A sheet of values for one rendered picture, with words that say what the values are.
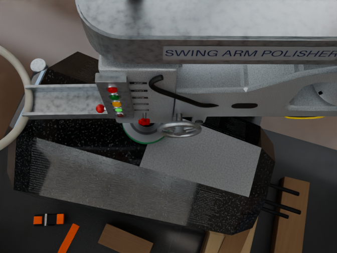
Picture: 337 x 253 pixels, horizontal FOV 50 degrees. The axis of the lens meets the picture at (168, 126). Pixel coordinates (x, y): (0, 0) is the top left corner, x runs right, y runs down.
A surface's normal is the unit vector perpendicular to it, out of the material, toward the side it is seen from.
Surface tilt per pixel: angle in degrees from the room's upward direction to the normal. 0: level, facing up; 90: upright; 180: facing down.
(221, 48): 90
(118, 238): 0
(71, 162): 45
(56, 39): 0
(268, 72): 40
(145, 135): 0
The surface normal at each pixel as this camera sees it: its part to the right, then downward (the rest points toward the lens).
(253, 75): -0.62, -0.23
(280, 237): 0.03, -0.30
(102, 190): -0.17, 0.43
